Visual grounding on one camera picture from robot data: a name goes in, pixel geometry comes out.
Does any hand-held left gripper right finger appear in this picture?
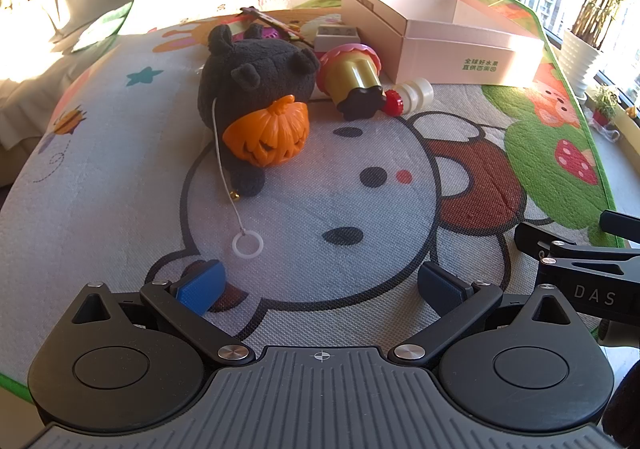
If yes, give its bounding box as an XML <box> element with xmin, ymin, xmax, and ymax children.
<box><xmin>390</xmin><ymin>261</ymin><xmax>576</xmax><ymax>370</ymax></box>

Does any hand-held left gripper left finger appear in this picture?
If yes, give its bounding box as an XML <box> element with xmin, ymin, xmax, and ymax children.
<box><xmin>71</xmin><ymin>259</ymin><xmax>255</xmax><ymax>366</ymax></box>

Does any black plush toy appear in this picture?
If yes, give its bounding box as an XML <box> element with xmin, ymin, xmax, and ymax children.
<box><xmin>198</xmin><ymin>24</ymin><xmax>321</xmax><ymax>197</ymax></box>

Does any white block toy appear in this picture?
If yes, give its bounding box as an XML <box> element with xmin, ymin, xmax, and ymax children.
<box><xmin>315</xmin><ymin>24</ymin><xmax>362</xmax><ymax>54</ymax></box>

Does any pink cardboard box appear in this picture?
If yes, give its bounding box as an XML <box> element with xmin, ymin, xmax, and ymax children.
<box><xmin>341</xmin><ymin>0</ymin><xmax>546</xmax><ymax>86</ymax></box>

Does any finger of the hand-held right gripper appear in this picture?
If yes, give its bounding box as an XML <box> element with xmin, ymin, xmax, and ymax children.
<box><xmin>515</xmin><ymin>223</ymin><xmax>640</xmax><ymax>278</ymax></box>
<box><xmin>600</xmin><ymin>210</ymin><xmax>640</xmax><ymax>244</ymax></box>

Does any white string with ring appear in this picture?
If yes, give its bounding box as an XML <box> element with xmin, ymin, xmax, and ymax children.
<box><xmin>212</xmin><ymin>99</ymin><xmax>264</xmax><ymax>259</ymax></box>

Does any white bottle red cap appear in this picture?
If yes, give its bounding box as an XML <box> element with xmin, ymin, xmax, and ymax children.
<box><xmin>382</xmin><ymin>78</ymin><xmax>435</xmax><ymax>117</ymax></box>

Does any white bed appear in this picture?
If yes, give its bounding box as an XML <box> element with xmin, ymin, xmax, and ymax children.
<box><xmin>0</xmin><ymin>0</ymin><xmax>211</xmax><ymax>190</ymax></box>

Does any orange pumpkin toy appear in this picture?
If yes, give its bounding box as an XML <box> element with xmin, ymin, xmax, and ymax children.
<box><xmin>222</xmin><ymin>95</ymin><xmax>310</xmax><ymax>168</ymax></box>

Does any brown stick toy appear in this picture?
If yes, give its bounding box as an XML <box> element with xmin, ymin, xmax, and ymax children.
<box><xmin>240</xmin><ymin>6</ymin><xmax>316</xmax><ymax>50</ymax></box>

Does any tall white plant pot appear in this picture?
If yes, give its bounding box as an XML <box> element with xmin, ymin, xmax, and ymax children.
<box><xmin>557</xmin><ymin>29</ymin><xmax>603</xmax><ymax>97</ymax></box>

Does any cartoon animal play mat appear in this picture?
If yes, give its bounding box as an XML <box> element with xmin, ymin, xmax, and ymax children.
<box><xmin>0</xmin><ymin>0</ymin><xmax>626</xmax><ymax>430</ymax></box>

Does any small potted plant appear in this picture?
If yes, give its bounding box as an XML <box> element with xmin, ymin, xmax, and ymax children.
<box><xmin>590</xmin><ymin>86</ymin><xmax>621</xmax><ymax>126</ymax></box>

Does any pale green leaf cloth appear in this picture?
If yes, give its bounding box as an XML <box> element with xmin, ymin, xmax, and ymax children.
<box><xmin>70</xmin><ymin>11</ymin><xmax>131</xmax><ymax>53</ymax></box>

